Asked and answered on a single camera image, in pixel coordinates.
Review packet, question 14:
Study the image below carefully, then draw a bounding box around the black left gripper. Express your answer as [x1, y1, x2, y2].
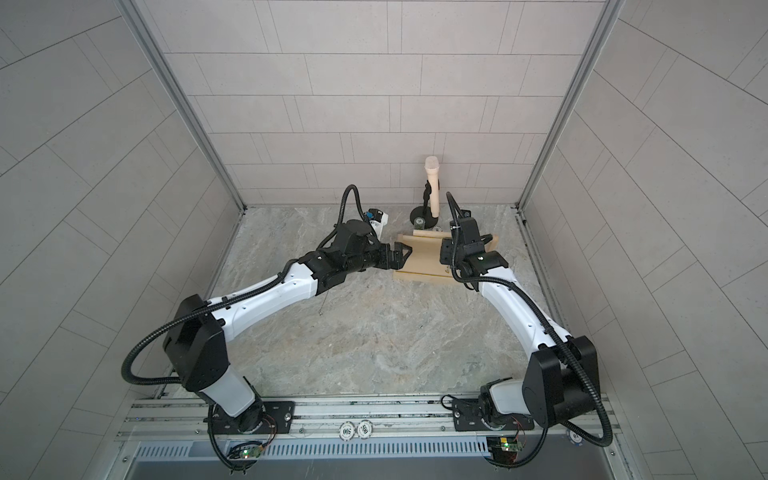
[342, 239, 413, 274]

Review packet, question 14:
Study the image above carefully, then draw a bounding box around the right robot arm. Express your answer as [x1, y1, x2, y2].
[441, 217, 601, 427]

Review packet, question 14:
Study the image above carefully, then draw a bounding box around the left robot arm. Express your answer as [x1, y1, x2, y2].
[163, 220, 412, 433]

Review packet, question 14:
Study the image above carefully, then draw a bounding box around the wooden jewelry display stand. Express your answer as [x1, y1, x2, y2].
[393, 230, 509, 285]

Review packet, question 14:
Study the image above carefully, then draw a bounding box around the aluminium corner profile right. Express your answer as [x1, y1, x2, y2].
[517, 0, 624, 212]

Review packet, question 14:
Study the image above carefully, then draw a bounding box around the aluminium corner profile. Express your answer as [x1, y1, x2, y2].
[115, 0, 247, 213]
[517, 0, 624, 212]

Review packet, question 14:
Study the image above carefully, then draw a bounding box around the right green circuit board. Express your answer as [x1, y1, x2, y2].
[486, 437, 524, 464]

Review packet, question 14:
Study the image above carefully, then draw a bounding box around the green circuit board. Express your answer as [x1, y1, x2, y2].
[227, 441, 266, 461]
[486, 437, 524, 464]

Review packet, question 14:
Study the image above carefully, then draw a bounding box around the left green circuit board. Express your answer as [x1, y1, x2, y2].
[227, 441, 266, 461]

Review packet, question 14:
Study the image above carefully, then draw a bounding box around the ventilation grille strip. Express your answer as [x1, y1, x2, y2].
[134, 436, 490, 461]

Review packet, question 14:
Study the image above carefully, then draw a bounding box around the aluminium corner profile left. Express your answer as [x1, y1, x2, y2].
[115, 0, 247, 213]

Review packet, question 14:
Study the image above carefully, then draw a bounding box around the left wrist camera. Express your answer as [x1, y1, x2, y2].
[366, 208, 388, 239]

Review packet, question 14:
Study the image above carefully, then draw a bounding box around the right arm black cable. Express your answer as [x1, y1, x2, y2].
[445, 191, 614, 448]

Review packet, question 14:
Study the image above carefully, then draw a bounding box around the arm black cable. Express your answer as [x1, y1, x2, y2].
[121, 184, 368, 386]
[445, 191, 614, 448]

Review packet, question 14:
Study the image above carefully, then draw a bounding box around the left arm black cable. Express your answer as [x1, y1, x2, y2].
[121, 184, 368, 386]

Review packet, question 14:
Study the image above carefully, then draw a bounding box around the right poker chip on rail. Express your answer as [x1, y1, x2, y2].
[356, 420, 373, 439]

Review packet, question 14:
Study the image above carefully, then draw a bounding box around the poker chip on rail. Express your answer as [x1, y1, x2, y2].
[356, 420, 373, 439]
[339, 421, 356, 442]

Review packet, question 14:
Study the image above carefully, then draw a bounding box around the left poker chip on rail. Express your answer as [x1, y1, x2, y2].
[339, 421, 356, 442]

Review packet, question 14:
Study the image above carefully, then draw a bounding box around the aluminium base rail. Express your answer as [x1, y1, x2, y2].
[116, 392, 622, 445]

